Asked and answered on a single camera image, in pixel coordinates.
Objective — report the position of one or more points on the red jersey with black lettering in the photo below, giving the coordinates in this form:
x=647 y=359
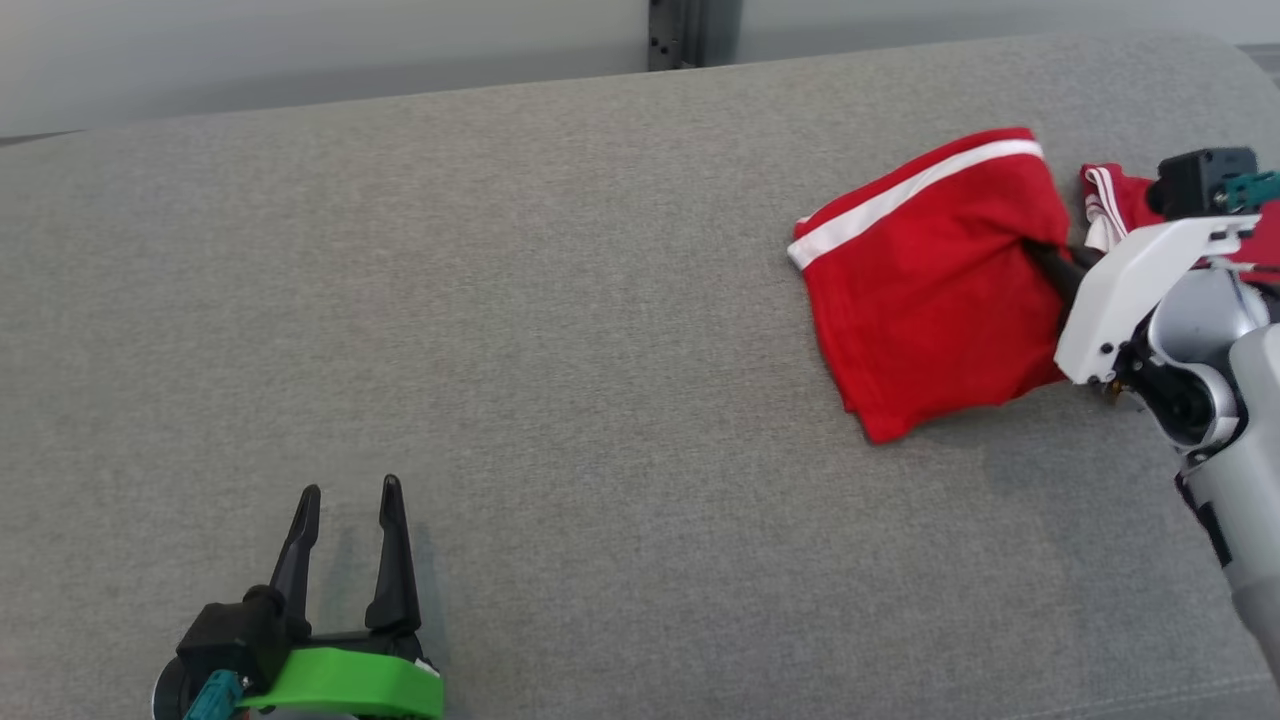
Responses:
x=1130 y=195

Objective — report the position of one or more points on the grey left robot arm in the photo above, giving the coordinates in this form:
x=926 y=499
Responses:
x=165 y=690

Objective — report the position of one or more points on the grey metal wall post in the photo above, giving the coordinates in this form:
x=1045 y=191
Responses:
x=690 y=30

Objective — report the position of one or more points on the red shorts with white stripes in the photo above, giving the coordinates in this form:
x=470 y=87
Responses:
x=930 y=290

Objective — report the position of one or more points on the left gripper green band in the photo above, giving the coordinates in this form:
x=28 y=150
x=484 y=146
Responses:
x=370 y=680

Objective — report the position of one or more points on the grey fabric sofa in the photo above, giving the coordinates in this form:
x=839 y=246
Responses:
x=550 y=350

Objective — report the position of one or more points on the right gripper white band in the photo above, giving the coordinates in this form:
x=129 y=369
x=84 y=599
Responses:
x=1140 y=275

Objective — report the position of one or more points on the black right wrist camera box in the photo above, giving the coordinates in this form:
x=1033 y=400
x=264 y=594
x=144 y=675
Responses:
x=1200 y=180

